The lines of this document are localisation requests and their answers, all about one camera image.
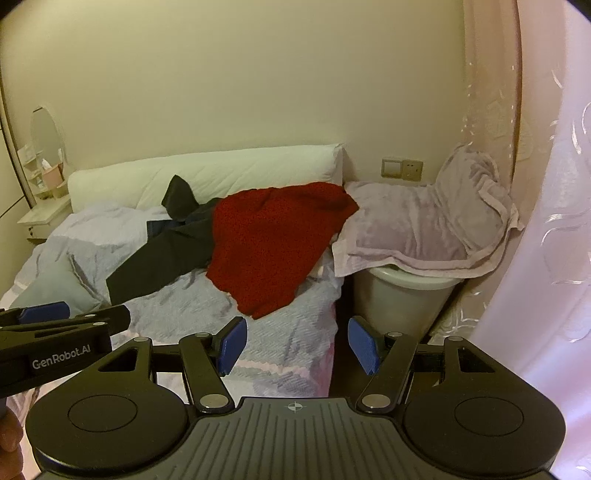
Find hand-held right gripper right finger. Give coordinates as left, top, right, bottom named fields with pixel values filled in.
left=347, top=316, right=502, bottom=414

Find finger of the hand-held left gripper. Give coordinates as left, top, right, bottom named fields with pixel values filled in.
left=0, top=301, right=71, bottom=328
left=65, top=304, right=132, bottom=335

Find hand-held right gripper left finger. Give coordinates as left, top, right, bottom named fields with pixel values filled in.
left=95, top=318, right=249, bottom=414

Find red knit sweater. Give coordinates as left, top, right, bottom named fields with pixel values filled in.
left=205, top=182, right=360, bottom=320

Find person's left hand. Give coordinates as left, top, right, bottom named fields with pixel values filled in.
left=0, top=401, right=24, bottom=480

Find white plastic laundry basket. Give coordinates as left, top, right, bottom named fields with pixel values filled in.
left=353, top=265, right=455, bottom=341

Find grey striped duvet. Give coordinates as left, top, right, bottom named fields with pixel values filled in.
left=0, top=198, right=345, bottom=398

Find black pants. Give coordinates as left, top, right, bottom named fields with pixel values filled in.
left=106, top=175, right=223, bottom=305

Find white dressing table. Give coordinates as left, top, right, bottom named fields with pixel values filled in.
left=17, top=190, right=73, bottom=241

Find long white pillow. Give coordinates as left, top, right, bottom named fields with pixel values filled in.
left=68, top=143, right=346, bottom=215

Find pink sheer curtain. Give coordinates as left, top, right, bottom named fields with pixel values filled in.
left=429, top=0, right=591, bottom=480

